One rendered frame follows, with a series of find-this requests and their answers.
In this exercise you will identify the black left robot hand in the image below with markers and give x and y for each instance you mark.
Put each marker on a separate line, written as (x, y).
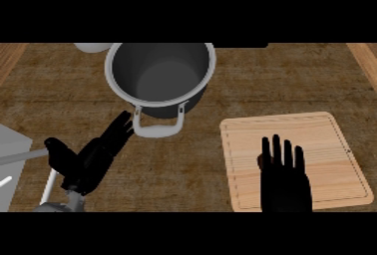
(87, 162)

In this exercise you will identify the grey metal pot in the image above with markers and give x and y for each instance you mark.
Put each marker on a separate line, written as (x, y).
(161, 76)

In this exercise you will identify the white round bowl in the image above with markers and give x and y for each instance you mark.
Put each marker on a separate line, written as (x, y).
(92, 47)

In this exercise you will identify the pale wooden cutting board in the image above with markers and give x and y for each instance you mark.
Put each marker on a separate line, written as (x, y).
(324, 159)

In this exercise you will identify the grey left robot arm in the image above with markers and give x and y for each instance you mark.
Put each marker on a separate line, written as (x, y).
(67, 204)

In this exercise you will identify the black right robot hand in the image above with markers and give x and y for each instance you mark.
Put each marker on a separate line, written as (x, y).
(285, 186)

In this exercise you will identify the grey cabinet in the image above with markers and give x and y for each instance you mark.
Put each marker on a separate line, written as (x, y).
(12, 156)

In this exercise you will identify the white thin bar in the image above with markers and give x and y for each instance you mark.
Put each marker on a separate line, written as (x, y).
(47, 186)

